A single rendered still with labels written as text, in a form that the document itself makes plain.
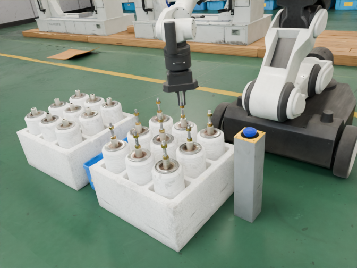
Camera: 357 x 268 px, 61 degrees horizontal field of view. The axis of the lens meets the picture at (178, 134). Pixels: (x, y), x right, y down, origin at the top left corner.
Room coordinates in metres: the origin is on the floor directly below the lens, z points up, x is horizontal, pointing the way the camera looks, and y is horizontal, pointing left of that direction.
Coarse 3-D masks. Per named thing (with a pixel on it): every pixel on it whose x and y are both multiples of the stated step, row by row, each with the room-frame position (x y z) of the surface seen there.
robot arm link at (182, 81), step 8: (184, 56) 0.98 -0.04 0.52; (168, 64) 0.99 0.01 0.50; (176, 64) 0.97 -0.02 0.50; (184, 64) 0.98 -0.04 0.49; (168, 72) 1.01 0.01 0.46; (176, 72) 0.98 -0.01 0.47; (184, 72) 0.99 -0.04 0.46; (168, 80) 0.99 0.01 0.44; (176, 80) 0.99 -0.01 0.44; (184, 80) 0.99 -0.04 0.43; (192, 80) 1.00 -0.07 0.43; (168, 88) 0.99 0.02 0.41; (176, 88) 0.99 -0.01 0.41; (184, 88) 0.99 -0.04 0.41; (192, 88) 0.99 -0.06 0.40
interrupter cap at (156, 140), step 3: (168, 135) 0.95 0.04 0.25; (171, 135) 0.95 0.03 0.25; (153, 138) 0.93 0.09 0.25; (156, 138) 0.93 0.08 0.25; (159, 138) 0.94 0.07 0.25; (168, 138) 0.93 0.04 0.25; (171, 138) 0.92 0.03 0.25; (153, 141) 0.91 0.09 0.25; (156, 141) 0.91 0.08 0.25; (159, 141) 0.91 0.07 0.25; (165, 141) 0.91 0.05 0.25; (168, 141) 0.90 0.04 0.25; (171, 141) 0.90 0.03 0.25; (156, 144) 0.90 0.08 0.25; (159, 144) 0.89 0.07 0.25
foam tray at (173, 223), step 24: (96, 168) 0.90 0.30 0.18; (216, 168) 0.83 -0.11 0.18; (96, 192) 0.91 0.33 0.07; (120, 192) 0.81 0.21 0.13; (144, 192) 0.74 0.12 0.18; (192, 192) 0.72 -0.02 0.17; (216, 192) 0.82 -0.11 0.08; (120, 216) 0.83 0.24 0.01; (144, 216) 0.74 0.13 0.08; (168, 216) 0.67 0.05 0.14; (192, 216) 0.71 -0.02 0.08; (168, 240) 0.67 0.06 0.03
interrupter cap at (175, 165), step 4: (160, 160) 0.79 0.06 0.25; (172, 160) 0.79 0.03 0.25; (156, 164) 0.77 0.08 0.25; (160, 164) 0.77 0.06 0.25; (172, 164) 0.77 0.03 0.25; (176, 164) 0.76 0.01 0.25; (156, 168) 0.75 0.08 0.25; (160, 168) 0.75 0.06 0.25; (168, 168) 0.75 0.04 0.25; (172, 168) 0.75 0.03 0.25; (176, 168) 0.74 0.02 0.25; (160, 172) 0.73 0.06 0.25; (164, 172) 0.73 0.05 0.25; (168, 172) 0.72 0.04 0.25; (172, 172) 0.73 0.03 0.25
